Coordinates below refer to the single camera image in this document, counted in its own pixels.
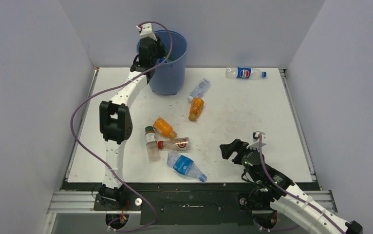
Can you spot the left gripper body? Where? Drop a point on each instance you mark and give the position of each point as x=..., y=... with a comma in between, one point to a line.
x=159, y=51

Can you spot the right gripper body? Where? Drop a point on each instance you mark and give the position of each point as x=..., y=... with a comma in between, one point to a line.
x=244, y=159

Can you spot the crushed blue-label water bottle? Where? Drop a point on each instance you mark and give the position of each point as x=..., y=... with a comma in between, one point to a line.
x=185, y=166

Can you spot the Pepsi bottle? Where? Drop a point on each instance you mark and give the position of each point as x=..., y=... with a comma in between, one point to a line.
x=244, y=73

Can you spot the green plastic bottle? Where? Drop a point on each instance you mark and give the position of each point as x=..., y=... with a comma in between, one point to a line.
x=164, y=60

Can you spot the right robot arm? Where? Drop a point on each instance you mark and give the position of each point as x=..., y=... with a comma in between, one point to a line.
x=285, y=196

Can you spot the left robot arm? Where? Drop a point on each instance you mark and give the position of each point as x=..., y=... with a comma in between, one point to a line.
x=115, y=120

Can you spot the blue plastic bin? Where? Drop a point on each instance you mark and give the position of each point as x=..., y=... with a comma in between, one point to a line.
x=168, y=78

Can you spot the clear bottle red round logo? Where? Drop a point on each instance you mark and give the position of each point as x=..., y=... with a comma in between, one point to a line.
x=178, y=144

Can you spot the orange pineapple-label juice bottle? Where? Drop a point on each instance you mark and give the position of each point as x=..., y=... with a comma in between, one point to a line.
x=196, y=109

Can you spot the small clear water bottle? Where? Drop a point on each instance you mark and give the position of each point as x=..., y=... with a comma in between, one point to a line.
x=199, y=90

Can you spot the plain orange juice bottle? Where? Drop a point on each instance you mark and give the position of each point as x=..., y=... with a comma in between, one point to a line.
x=164, y=129

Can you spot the cloudy bottle green cap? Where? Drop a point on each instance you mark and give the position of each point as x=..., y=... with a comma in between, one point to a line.
x=151, y=144

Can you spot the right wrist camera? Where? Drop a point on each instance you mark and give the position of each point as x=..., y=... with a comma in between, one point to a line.
x=259, y=140

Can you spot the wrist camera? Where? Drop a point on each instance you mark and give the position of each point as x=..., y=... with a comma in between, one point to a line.
x=146, y=31
x=259, y=140

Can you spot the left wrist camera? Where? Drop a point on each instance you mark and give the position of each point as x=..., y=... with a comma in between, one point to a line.
x=146, y=31

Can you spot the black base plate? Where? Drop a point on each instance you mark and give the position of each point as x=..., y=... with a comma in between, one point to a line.
x=170, y=203

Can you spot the aluminium rail frame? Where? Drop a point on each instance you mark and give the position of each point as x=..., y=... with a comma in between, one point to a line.
x=277, y=116

